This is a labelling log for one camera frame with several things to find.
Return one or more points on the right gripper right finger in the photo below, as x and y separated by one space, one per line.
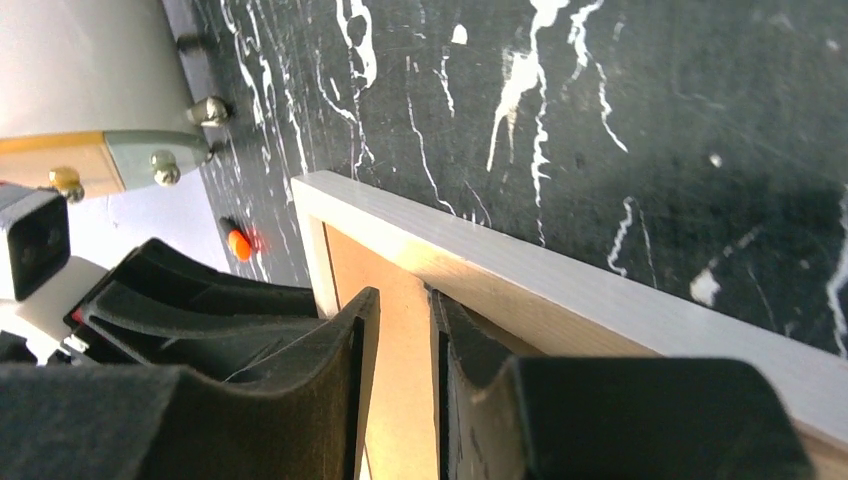
504 415

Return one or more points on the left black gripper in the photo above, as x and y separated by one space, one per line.
158 306

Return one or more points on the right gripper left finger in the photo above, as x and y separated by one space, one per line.
301 418

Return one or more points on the white wooden picture frame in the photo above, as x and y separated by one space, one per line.
572 307

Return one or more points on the brown cardboard backing board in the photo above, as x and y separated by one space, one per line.
402 431

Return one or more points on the black orange marker pen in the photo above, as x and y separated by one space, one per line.
237 242

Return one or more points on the round cream drawer box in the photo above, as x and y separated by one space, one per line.
95 100

